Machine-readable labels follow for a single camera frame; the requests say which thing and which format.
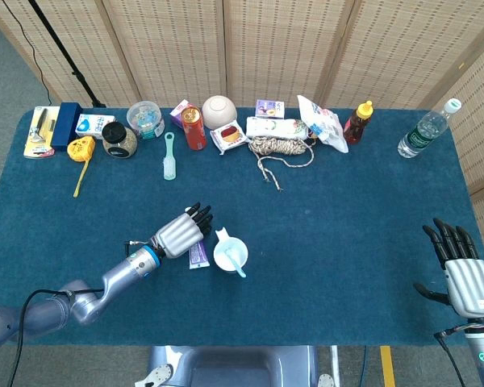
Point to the white rolled package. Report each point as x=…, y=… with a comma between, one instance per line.
x=274, y=127

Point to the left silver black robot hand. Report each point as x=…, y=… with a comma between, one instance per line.
x=177, y=238

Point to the black tripod stand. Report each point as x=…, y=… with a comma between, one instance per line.
x=58, y=44

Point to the yellow tape measure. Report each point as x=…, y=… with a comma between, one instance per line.
x=80, y=149

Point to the red drink can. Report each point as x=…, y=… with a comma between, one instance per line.
x=193, y=131

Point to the dark blue box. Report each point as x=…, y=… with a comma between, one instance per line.
x=64, y=125

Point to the clear tub of clips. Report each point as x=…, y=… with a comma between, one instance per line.
x=145, y=119

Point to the purple and pink box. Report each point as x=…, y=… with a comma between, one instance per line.
x=178, y=113

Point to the yellow floor tape strip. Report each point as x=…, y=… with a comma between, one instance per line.
x=388, y=367

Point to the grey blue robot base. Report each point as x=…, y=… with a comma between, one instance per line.
x=234, y=367

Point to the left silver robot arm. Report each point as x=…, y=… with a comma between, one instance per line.
x=121, y=274

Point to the white and blue carton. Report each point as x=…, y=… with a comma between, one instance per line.
x=90, y=125

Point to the white plastic snack bag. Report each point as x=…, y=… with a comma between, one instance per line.
x=324, y=123

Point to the beige bowl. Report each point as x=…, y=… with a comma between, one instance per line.
x=219, y=111

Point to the honey bear bottle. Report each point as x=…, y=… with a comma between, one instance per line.
x=357, y=125

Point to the light blue toothbrush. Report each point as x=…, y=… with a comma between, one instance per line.
x=239, y=269

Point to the small purple white carton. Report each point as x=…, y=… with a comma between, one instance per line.
x=269, y=109

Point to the purple toothpaste tube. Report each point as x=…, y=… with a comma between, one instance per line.
x=197, y=258

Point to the bamboo folding screen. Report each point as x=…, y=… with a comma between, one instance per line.
x=266, y=48

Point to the white snack packet red picture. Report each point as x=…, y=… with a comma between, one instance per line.
x=230, y=136

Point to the glass jar with black lid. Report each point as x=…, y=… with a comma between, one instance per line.
x=119, y=143

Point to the white metal leg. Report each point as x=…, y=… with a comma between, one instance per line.
x=335, y=363

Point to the blue table cloth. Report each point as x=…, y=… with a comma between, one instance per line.
x=306, y=242

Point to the green scrubbing brush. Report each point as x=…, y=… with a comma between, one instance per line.
x=169, y=161

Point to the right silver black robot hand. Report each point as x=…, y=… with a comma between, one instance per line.
x=470, y=284

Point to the clear water bottle green label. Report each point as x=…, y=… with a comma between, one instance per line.
x=423, y=133

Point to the small yellow round item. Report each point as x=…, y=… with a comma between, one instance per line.
x=311, y=137

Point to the peeler on packaging card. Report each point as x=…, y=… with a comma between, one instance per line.
x=38, y=133

